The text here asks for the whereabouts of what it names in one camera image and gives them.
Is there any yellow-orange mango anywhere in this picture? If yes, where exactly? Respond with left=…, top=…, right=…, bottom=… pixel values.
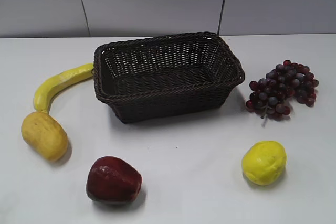
left=21, top=111, right=69, bottom=162

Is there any dark woven plastic basket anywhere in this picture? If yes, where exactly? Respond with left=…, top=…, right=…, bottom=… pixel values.
left=93, top=32, right=245, bottom=123

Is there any dark red apple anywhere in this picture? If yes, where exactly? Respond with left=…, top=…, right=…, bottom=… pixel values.
left=86, top=156, right=142, bottom=205

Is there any purple grape bunch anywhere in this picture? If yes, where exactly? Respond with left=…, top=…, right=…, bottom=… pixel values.
left=245, top=60, right=319, bottom=121

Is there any yellow lemon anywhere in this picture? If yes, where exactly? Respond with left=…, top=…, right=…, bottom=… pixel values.
left=241, top=141, right=287, bottom=186

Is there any yellow banana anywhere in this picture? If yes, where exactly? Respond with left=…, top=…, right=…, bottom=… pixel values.
left=33, top=63, right=93, bottom=113

